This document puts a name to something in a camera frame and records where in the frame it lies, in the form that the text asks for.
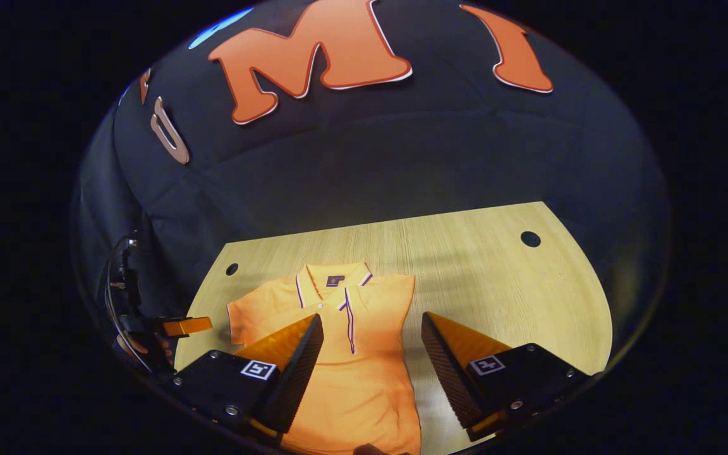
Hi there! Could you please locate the orange T-shirt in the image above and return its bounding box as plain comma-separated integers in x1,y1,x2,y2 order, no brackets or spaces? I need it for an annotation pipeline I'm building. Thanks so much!
227,262,423,455

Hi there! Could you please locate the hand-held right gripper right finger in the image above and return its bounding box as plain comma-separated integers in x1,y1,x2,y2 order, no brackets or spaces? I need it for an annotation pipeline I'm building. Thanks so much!
421,311,592,443

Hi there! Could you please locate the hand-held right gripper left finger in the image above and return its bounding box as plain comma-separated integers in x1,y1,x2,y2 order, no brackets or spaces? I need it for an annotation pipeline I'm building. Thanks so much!
171,313,325,443

